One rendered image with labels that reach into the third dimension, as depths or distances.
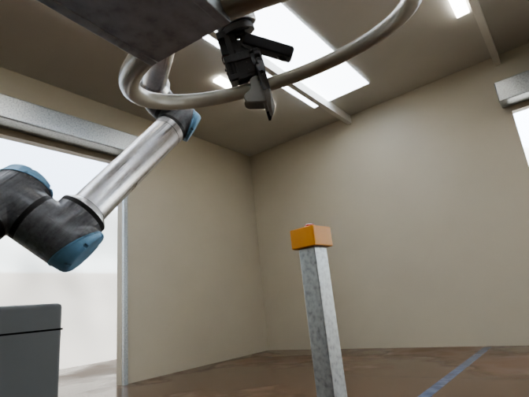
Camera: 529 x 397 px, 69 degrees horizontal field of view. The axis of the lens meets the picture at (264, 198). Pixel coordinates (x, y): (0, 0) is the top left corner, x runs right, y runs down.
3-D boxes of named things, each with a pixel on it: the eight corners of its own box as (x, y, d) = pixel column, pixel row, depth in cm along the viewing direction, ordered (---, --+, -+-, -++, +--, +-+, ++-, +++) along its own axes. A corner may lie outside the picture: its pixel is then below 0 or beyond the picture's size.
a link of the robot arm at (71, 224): (15, 249, 110) (167, 109, 155) (66, 284, 112) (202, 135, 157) (10, 229, 98) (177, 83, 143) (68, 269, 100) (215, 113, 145)
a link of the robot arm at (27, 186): (-46, 215, 106) (8, 180, 119) (9, 251, 107) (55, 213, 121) (-46, 182, 96) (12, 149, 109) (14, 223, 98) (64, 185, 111)
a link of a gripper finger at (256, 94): (251, 122, 84) (239, 85, 86) (277, 114, 84) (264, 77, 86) (249, 116, 81) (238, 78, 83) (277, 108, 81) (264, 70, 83)
